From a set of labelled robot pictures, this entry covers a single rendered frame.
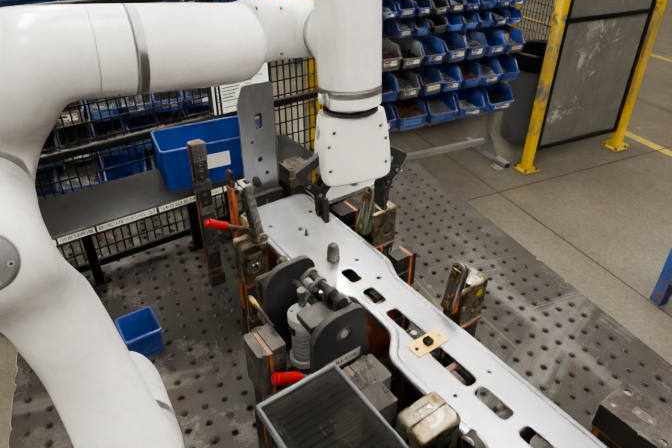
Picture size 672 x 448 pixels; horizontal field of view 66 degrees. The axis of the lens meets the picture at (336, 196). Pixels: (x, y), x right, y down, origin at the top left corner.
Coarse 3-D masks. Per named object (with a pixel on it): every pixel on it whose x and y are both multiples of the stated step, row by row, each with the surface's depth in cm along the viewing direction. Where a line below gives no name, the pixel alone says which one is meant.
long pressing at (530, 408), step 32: (288, 224) 143; (320, 224) 143; (288, 256) 130; (320, 256) 131; (352, 256) 131; (384, 256) 131; (352, 288) 120; (384, 288) 120; (384, 320) 111; (416, 320) 112; (448, 320) 112; (448, 352) 104; (480, 352) 104; (416, 384) 97; (448, 384) 98; (480, 384) 98; (512, 384) 98; (480, 416) 92; (512, 416) 92; (544, 416) 92
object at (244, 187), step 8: (256, 176) 121; (240, 184) 119; (248, 184) 119; (256, 184) 121; (240, 192) 119; (248, 192) 119; (248, 200) 120; (248, 208) 122; (256, 208) 123; (248, 216) 125; (256, 216) 124; (256, 224) 125; (256, 232) 126
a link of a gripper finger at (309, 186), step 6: (306, 186) 72; (312, 186) 72; (312, 192) 72; (324, 198) 73; (318, 204) 74; (324, 204) 73; (318, 210) 74; (324, 210) 74; (318, 216) 75; (324, 216) 74; (324, 222) 75
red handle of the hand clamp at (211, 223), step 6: (210, 222) 118; (216, 222) 119; (222, 222) 120; (216, 228) 120; (222, 228) 120; (228, 228) 122; (234, 228) 123; (240, 228) 124; (246, 228) 126; (252, 234) 127
